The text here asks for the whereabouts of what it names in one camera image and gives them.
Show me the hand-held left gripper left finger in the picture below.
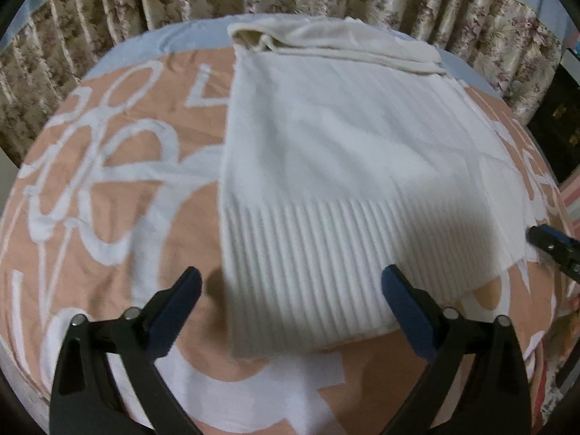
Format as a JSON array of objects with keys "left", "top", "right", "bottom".
[{"left": 50, "top": 267, "right": 203, "bottom": 435}]

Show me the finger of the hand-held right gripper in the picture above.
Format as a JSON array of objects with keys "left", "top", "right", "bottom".
[{"left": 527, "top": 224, "right": 580, "bottom": 277}]

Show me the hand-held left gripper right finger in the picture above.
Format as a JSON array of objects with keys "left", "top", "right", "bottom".
[{"left": 381, "top": 265, "right": 531, "bottom": 435}]

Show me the white knit sweater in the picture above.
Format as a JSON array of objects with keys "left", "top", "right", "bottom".
[{"left": 219, "top": 16, "right": 542, "bottom": 359}]

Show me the orange and white printed blanket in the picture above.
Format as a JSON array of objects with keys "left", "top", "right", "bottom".
[{"left": 0, "top": 13, "right": 580, "bottom": 435}]

